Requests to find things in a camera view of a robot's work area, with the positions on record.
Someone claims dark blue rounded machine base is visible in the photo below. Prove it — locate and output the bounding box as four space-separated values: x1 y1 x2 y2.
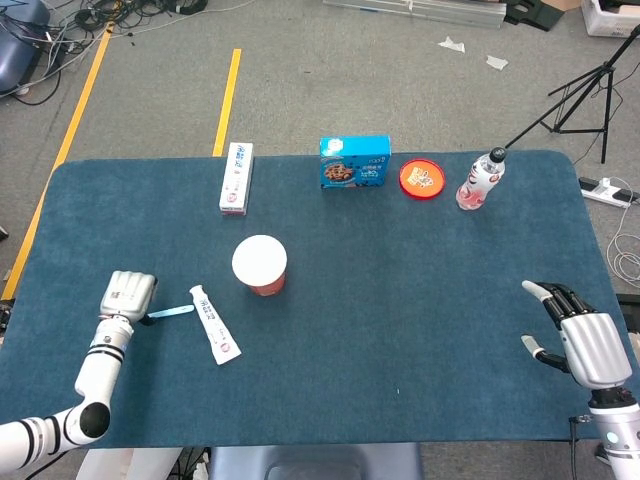
0 0 51 94

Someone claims blue cookie box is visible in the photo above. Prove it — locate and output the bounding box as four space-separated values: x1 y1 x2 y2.
318 135 392 191

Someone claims aluminium rail stack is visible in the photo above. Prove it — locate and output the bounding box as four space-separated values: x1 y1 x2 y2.
322 0 507 30

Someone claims white toothpaste carton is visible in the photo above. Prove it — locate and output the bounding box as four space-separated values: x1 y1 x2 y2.
218 142 255 217

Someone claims white coiled cable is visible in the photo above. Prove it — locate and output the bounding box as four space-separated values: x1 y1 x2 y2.
605 199 640 284

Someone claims light blue toothbrush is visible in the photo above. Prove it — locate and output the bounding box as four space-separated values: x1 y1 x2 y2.
147 303 195 320

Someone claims black tripod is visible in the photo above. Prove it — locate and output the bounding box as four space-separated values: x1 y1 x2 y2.
502 22 640 165

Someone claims white storage box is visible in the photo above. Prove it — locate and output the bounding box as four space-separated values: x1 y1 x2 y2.
579 0 640 38

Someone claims white toothpaste tube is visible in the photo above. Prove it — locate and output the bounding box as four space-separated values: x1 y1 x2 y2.
188 284 243 367

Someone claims white power strip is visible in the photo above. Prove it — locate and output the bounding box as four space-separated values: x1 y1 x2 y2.
578 176 640 209

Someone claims long yellow floor tape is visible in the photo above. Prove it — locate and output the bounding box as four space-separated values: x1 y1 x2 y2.
0 29 112 301

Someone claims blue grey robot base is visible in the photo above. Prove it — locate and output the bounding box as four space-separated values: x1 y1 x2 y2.
207 442 424 480

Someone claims short yellow floor tape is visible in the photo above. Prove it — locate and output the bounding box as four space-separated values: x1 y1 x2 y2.
212 48 243 158

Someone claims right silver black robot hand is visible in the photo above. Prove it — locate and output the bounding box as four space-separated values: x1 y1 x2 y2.
521 279 634 390

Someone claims blue table mat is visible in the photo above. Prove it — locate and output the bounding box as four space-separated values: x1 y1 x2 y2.
0 149 629 449

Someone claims floor cable bundle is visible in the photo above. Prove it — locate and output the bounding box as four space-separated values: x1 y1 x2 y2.
29 0 211 56

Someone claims red paper cup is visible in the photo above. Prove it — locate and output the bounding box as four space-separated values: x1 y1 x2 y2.
231 234 289 298

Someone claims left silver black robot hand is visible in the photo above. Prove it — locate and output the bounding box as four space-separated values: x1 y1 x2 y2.
98 270 160 327

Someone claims pink white drink bottle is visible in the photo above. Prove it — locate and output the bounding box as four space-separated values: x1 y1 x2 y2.
454 146 509 212

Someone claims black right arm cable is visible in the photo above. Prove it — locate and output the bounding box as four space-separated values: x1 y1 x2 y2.
568 413 594 444

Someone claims red round lid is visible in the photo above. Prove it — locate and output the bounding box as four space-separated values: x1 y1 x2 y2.
397 158 447 202

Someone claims black flat bracket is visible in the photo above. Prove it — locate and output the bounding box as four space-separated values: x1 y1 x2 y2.
503 0 566 32

